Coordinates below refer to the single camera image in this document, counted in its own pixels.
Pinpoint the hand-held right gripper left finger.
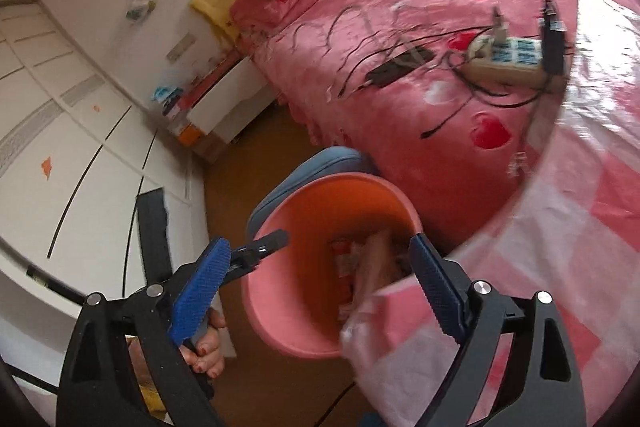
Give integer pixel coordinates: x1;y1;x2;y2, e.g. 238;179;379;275
55;237;233;427

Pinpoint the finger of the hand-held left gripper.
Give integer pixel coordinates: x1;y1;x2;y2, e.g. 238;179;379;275
227;229;290;280

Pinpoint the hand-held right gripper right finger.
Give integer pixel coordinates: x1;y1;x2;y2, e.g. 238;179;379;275
407;232;588;427

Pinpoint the pink plastic bucket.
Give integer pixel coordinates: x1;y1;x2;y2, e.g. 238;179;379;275
241;173;425;360

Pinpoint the pale bag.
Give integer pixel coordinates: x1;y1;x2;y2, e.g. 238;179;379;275
350;229;413;308

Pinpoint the black flat board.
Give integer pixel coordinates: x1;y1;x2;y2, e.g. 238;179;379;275
136;188;173;288

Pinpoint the blue plastic stool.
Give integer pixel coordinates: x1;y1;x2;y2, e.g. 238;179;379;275
246;146;378;238

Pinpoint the white bedside table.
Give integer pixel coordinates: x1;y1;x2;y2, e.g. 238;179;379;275
187;54;278;145

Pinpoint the pink heart bedspread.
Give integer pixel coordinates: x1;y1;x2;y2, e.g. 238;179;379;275
250;0;640;253

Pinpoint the white wardrobe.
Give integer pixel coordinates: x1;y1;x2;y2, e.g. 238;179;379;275
0;0;211;303

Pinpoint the black flat device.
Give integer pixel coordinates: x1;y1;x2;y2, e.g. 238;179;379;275
367;47;436;88

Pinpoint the white power strip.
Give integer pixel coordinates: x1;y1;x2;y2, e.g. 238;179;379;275
460;34;551;88

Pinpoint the black power adapter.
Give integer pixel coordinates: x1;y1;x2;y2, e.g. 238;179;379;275
537;0;568;75

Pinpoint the white plug adapter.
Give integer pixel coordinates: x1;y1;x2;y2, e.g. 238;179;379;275
492;7;511;45

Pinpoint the power strip with cables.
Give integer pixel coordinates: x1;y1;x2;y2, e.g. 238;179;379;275
325;7;576;142

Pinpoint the black floor cable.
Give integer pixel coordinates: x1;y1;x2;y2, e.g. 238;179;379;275
315;382;357;427

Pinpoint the wall socket plate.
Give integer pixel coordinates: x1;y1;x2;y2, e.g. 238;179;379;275
167;34;196;60

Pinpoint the small wall ornament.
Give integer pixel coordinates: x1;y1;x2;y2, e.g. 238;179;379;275
124;0;157;24

